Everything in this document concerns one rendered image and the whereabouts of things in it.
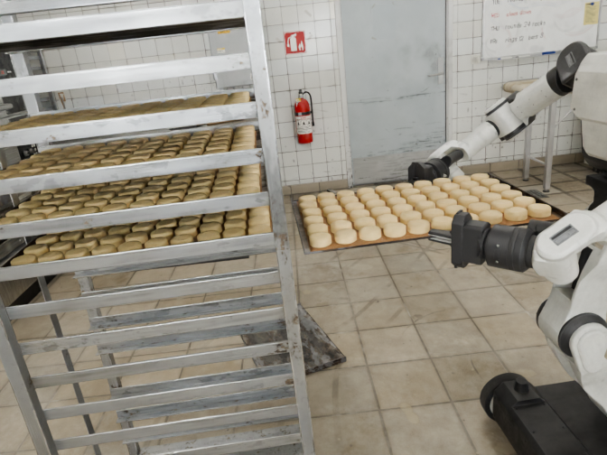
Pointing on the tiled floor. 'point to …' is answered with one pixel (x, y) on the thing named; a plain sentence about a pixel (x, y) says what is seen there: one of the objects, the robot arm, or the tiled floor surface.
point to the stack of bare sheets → (317, 347)
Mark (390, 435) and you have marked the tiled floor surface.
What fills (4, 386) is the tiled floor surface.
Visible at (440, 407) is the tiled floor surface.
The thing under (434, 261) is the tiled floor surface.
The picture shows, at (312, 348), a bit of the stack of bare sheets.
